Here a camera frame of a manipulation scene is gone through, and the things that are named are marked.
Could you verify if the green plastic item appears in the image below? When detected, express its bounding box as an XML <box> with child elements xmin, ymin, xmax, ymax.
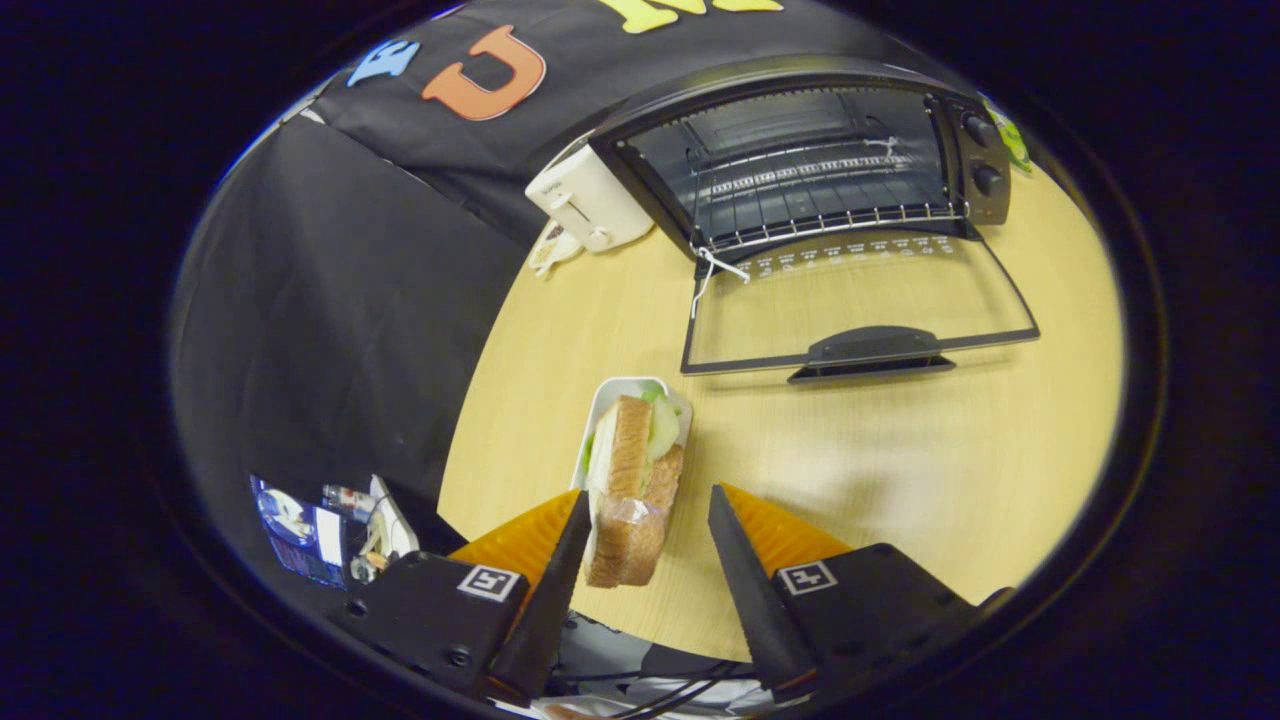
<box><xmin>982</xmin><ymin>95</ymin><xmax>1033</xmax><ymax>173</ymax></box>

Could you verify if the small white packet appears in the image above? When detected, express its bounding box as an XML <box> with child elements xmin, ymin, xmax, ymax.
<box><xmin>528</xmin><ymin>220</ymin><xmax>586</xmax><ymax>279</ymax></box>

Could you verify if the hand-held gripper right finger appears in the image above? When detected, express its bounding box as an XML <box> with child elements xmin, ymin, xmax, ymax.
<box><xmin>707</xmin><ymin>482</ymin><xmax>1016</xmax><ymax>704</ymax></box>

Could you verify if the white toaster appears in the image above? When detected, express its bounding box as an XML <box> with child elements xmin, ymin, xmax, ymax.
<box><xmin>524</xmin><ymin>143</ymin><xmax>656</xmax><ymax>253</ymax></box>

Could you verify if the white rectangular tray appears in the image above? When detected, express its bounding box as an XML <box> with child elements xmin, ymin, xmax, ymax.
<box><xmin>570</xmin><ymin>376</ymin><xmax>694</xmax><ymax>491</ymax></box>

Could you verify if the white bread sandwich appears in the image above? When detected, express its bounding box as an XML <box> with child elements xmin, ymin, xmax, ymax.
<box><xmin>583</xmin><ymin>388</ymin><xmax>686</xmax><ymax>589</ymax></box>

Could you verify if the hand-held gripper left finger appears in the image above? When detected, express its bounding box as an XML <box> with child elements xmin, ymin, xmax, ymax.
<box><xmin>330</xmin><ymin>488</ymin><xmax>593</xmax><ymax>706</ymax></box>

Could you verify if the blue printed box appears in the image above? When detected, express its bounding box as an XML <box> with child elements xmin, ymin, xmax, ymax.
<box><xmin>250</xmin><ymin>475</ymin><xmax>349</xmax><ymax>591</ymax></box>

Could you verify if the black cable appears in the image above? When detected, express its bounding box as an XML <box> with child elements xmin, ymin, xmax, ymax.
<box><xmin>540</xmin><ymin>655</ymin><xmax>786</xmax><ymax>720</ymax></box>

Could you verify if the black toaster oven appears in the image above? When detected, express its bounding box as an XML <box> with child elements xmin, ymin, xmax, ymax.
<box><xmin>588</xmin><ymin>55</ymin><xmax>1041</xmax><ymax>386</ymax></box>

